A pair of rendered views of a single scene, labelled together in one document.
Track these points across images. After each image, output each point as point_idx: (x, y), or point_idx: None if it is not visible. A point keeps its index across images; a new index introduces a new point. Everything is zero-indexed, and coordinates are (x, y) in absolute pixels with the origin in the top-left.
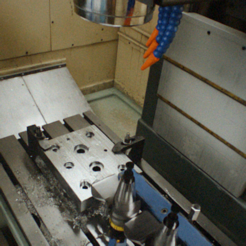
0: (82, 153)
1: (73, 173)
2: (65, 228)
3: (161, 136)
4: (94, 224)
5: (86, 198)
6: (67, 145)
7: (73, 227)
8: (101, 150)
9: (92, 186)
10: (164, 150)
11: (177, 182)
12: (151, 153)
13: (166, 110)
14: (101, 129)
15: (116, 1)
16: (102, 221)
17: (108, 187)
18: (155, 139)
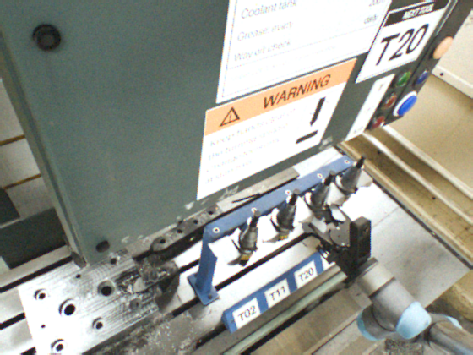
0: (66, 309)
1: (114, 318)
2: (168, 337)
3: (40, 210)
4: (165, 304)
5: (155, 303)
6: (58, 327)
7: (167, 328)
8: (77, 281)
9: (226, 264)
10: (51, 216)
11: None
12: (36, 235)
13: (28, 187)
14: (0, 286)
15: None
16: (162, 297)
17: (226, 249)
18: (31, 221)
